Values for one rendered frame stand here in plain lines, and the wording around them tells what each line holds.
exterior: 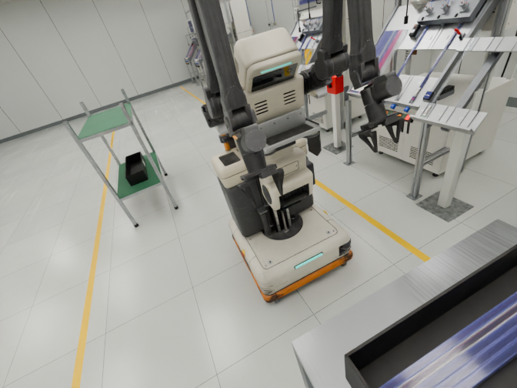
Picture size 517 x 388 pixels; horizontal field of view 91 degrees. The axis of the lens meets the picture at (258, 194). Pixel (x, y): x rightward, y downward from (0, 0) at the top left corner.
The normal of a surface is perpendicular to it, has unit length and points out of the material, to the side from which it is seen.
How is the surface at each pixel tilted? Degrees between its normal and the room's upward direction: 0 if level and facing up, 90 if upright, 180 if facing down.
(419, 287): 0
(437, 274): 0
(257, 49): 42
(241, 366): 0
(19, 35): 90
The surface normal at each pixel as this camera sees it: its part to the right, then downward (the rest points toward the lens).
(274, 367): -0.22, -0.79
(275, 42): 0.10, -0.27
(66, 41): 0.41, 0.46
